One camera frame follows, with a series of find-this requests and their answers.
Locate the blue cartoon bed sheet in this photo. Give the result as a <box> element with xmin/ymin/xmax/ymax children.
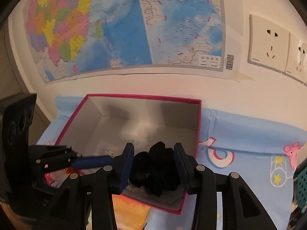
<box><xmin>35</xmin><ymin>95</ymin><xmax>307</xmax><ymax>230</ymax></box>

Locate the white wall socket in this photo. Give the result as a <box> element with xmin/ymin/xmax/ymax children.
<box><xmin>248</xmin><ymin>14</ymin><xmax>290</xmax><ymax>73</ymax></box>
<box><xmin>284</xmin><ymin>33</ymin><xmax>306</xmax><ymax>84</ymax></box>

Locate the colourful wall map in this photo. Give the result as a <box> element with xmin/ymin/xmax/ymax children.
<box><xmin>23</xmin><ymin>0</ymin><xmax>233</xmax><ymax>82</ymax></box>

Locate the black soft cloth item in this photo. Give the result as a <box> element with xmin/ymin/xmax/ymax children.
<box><xmin>129</xmin><ymin>141</ymin><xmax>181</xmax><ymax>196</ymax></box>

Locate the teal perforated plastic basket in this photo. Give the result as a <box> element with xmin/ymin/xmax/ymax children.
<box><xmin>294</xmin><ymin>159</ymin><xmax>306</xmax><ymax>213</ymax></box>

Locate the pink cardboard box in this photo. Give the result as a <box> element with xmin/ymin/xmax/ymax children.
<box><xmin>44</xmin><ymin>93</ymin><xmax>202</xmax><ymax>215</ymax></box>

